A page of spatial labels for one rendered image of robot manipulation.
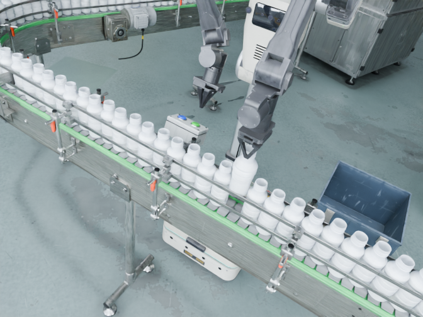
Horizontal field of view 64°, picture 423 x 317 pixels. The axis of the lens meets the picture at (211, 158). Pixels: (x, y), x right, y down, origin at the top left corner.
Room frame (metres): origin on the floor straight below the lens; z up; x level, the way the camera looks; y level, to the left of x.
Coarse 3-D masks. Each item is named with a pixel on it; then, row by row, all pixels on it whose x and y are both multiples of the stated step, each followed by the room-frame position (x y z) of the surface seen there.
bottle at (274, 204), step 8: (272, 192) 0.70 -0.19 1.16; (280, 192) 0.71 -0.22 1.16; (272, 200) 0.68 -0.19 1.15; (280, 200) 0.68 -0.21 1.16; (264, 208) 0.69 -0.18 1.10; (272, 208) 0.67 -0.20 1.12; (280, 208) 0.68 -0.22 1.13; (264, 216) 0.68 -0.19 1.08; (280, 216) 0.69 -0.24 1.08; (264, 224) 0.67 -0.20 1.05; (272, 224) 0.67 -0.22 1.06; (264, 232) 0.67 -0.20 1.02
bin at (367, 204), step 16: (336, 176) 1.19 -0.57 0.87; (352, 176) 1.17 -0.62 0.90; (368, 176) 1.14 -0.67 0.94; (336, 192) 1.18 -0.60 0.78; (352, 192) 1.15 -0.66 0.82; (368, 192) 1.13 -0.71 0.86; (384, 192) 1.11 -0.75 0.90; (400, 192) 1.09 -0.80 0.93; (320, 208) 0.91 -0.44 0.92; (336, 208) 1.12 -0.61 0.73; (352, 208) 1.14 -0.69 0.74; (368, 208) 1.12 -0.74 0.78; (384, 208) 1.09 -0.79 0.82; (400, 208) 1.05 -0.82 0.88; (352, 224) 0.86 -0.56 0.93; (368, 224) 1.07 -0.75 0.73; (384, 224) 1.08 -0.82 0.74; (400, 224) 0.93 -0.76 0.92; (368, 240) 0.83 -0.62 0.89; (384, 240) 0.81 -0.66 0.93; (400, 240) 0.81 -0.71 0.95
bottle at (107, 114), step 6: (108, 102) 0.98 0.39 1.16; (114, 102) 0.98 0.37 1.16; (108, 108) 0.95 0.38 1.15; (114, 108) 0.97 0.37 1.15; (102, 114) 0.95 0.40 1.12; (108, 114) 0.95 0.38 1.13; (114, 114) 0.96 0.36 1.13; (108, 120) 0.94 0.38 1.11; (102, 126) 0.95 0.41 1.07; (108, 126) 0.94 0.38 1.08; (102, 132) 0.95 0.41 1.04; (108, 132) 0.94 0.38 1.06
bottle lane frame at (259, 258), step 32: (32, 128) 1.07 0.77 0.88; (64, 128) 0.99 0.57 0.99; (96, 160) 0.92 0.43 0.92; (160, 192) 0.80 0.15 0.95; (192, 224) 0.74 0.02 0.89; (224, 224) 0.70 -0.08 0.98; (224, 256) 0.68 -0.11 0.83; (256, 256) 0.64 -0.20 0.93; (288, 288) 0.59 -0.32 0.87; (320, 288) 0.56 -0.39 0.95; (352, 288) 0.56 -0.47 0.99
